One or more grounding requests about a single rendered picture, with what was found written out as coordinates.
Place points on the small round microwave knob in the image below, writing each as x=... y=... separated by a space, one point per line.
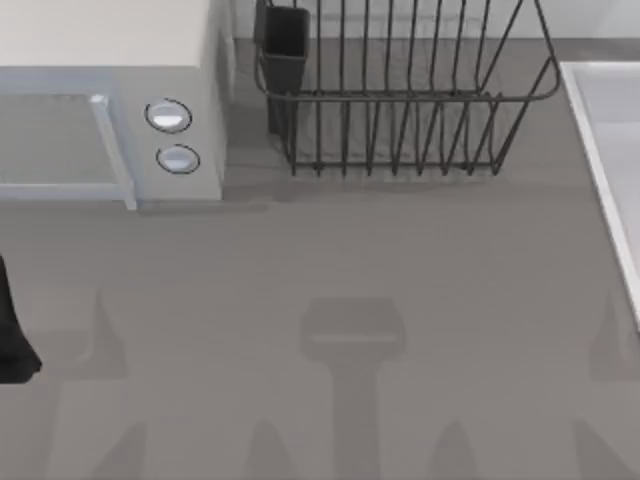
x=178 y=159

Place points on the large round microwave knob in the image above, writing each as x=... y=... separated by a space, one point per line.
x=168 y=116

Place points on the black cutlery holder cup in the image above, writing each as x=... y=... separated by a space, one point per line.
x=285 y=45

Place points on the pale microwave oven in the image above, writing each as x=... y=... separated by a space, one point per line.
x=150 y=45

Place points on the microwave oven glass door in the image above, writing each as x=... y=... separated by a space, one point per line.
x=50 y=140

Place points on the white sink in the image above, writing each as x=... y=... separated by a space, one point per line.
x=607 y=150

